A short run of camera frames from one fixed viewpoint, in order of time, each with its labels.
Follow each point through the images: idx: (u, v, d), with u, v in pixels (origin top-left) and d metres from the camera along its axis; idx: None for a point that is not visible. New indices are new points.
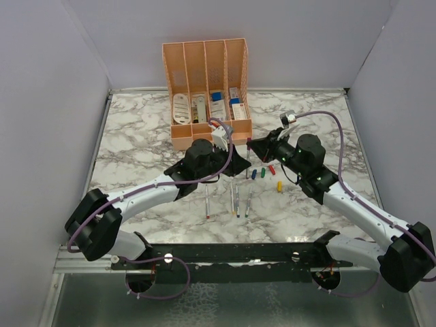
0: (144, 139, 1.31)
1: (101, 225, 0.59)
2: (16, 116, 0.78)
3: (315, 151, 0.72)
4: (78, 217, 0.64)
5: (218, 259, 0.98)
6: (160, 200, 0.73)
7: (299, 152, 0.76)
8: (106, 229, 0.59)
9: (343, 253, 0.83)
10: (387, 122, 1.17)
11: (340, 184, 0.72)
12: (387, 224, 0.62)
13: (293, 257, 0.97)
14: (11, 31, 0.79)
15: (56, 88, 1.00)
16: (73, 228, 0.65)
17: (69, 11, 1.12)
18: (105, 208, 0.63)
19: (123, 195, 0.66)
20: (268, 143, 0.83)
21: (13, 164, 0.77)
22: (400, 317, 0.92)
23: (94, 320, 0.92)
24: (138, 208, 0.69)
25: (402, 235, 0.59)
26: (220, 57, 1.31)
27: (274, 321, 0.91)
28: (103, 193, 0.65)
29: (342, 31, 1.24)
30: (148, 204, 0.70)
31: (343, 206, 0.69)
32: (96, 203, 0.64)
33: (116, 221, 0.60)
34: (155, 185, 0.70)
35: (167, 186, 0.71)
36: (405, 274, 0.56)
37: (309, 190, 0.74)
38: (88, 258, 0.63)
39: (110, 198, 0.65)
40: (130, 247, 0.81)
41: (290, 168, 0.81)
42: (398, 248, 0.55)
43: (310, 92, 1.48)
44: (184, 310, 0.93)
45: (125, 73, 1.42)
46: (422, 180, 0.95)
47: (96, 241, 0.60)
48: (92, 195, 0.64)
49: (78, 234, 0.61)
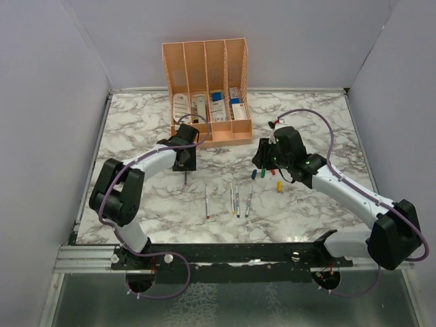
0: (144, 139, 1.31)
1: (130, 185, 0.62)
2: (16, 116, 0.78)
3: (289, 135, 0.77)
4: (101, 187, 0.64)
5: (217, 259, 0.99)
6: (163, 164, 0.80)
7: (278, 142, 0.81)
8: (135, 187, 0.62)
9: (339, 248, 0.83)
10: (387, 122, 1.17)
11: (328, 167, 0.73)
12: (373, 202, 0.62)
13: (293, 257, 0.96)
14: (11, 31, 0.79)
15: (56, 88, 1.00)
16: (97, 200, 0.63)
17: (70, 11, 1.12)
18: (125, 172, 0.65)
19: (137, 159, 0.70)
20: (261, 145, 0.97)
21: (13, 164, 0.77)
22: (400, 318, 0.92)
23: (94, 321, 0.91)
24: (148, 172, 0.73)
25: (387, 212, 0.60)
26: (220, 58, 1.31)
27: (274, 321, 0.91)
28: (116, 161, 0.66)
29: (343, 30, 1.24)
30: (155, 166, 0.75)
31: (330, 187, 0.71)
32: (114, 170, 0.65)
33: (139, 176, 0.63)
34: (157, 150, 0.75)
35: (167, 150, 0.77)
36: (391, 249, 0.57)
37: (299, 175, 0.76)
38: (121, 223, 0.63)
39: (126, 163, 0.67)
40: (133, 238, 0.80)
41: (282, 165, 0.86)
42: (383, 225, 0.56)
43: (310, 92, 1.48)
44: (184, 310, 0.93)
45: (125, 73, 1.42)
46: (422, 180, 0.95)
47: (129, 200, 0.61)
48: (109, 163, 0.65)
49: (107, 199, 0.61)
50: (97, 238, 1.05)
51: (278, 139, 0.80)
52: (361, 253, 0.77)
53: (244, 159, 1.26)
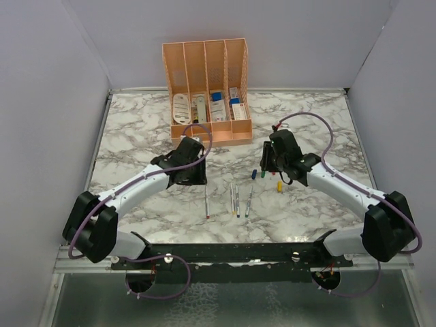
0: (144, 139, 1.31)
1: (99, 226, 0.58)
2: (16, 116, 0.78)
3: (283, 135, 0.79)
4: (74, 222, 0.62)
5: (217, 259, 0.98)
6: (152, 191, 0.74)
7: (274, 144, 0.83)
8: (105, 229, 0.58)
9: (337, 246, 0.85)
10: (387, 122, 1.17)
11: (321, 164, 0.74)
12: (364, 195, 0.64)
13: (293, 257, 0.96)
14: (12, 31, 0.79)
15: (56, 88, 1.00)
16: (71, 234, 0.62)
17: (70, 11, 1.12)
18: (99, 208, 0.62)
19: (114, 193, 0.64)
20: (263, 147, 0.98)
21: (13, 163, 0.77)
22: (400, 318, 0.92)
23: (94, 321, 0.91)
24: (131, 203, 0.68)
25: (379, 203, 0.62)
26: (220, 57, 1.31)
27: (274, 321, 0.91)
28: (92, 193, 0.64)
29: (343, 30, 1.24)
30: (139, 197, 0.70)
31: (324, 182, 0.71)
32: (88, 205, 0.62)
33: (113, 217, 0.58)
34: (145, 176, 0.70)
35: (157, 175, 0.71)
36: (383, 239, 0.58)
37: (294, 173, 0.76)
38: (92, 259, 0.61)
39: (101, 199, 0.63)
40: (129, 245, 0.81)
41: (279, 165, 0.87)
42: (375, 214, 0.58)
43: (310, 92, 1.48)
44: (184, 310, 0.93)
45: (125, 73, 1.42)
46: (422, 180, 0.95)
47: (98, 242, 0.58)
48: (83, 197, 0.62)
49: (78, 237, 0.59)
50: None
51: (273, 142, 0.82)
52: (358, 250, 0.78)
53: (244, 159, 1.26)
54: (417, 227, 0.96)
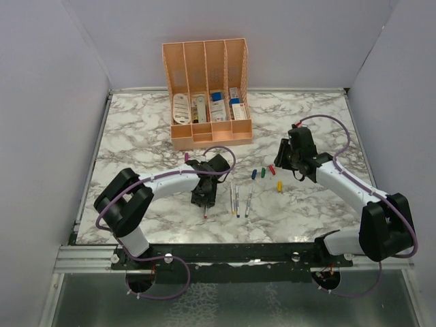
0: (144, 139, 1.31)
1: (133, 202, 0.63)
2: (16, 116, 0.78)
3: (300, 132, 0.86)
4: (109, 193, 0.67)
5: (218, 259, 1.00)
6: (182, 187, 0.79)
7: (291, 139, 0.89)
8: (139, 206, 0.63)
9: (336, 245, 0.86)
10: (386, 122, 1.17)
11: (332, 162, 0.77)
12: (366, 192, 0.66)
13: (292, 257, 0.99)
14: (12, 31, 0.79)
15: (55, 88, 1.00)
16: (102, 204, 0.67)
17: (70, 11, 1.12)
18: (136, 187, 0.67)
19: (153, 177, 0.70)
20: (282, 145, 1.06)
21: (13, 164, 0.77)
22: (400, 319, 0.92)
23: (94, 321, 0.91)
24: (163, 191, 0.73)
25: (379, 201, 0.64)
26: (220, 57, 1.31)
27: (274, 321, 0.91)
28: (133, 172, 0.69)
29: (343, 30, 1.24)
30: (172, 187, 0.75)
31: (331, 179, 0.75)
32: (127, 182, 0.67)
33: (148, 197, 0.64)
34: (180, 172, 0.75)
35: (190, 174, 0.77)
36: (379, 236, 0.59)
37: (304, 169, 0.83)
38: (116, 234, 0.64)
39: (140, 179, 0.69)
40: (133, 244, 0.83)
41: (295, 161, 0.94)
42: (371, 211, 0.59)
43: (310, 92, 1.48)
44: (183, 310, 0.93)
45: (125, 73, 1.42)
46: (422, 180, 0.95)
47: (127, 216, 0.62)
48: (125, 174, 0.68)
49: (109, 208, 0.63)
50: (97, 238, 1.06)
51: (290, 137, 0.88)
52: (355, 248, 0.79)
53: (244, 159, 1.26)
54: (417, 227, 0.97)
